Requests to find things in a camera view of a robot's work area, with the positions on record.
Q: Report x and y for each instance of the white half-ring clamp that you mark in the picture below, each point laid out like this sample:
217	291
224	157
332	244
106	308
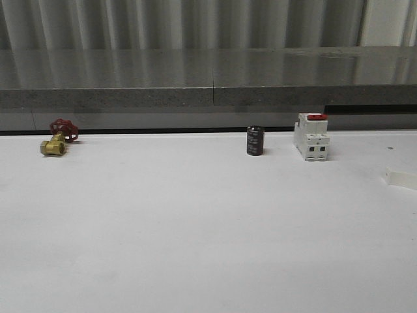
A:
402	179

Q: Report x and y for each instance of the black cylindrical capacitor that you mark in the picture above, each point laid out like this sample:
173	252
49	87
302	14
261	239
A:
255	140

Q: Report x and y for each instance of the brass valve red handwheel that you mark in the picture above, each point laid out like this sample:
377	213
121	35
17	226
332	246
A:
63	131

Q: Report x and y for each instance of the grey stone ledge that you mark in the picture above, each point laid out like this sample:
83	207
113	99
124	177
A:
286	80

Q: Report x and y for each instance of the white circuit breaker red switch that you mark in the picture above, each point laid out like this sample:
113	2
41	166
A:
310	136

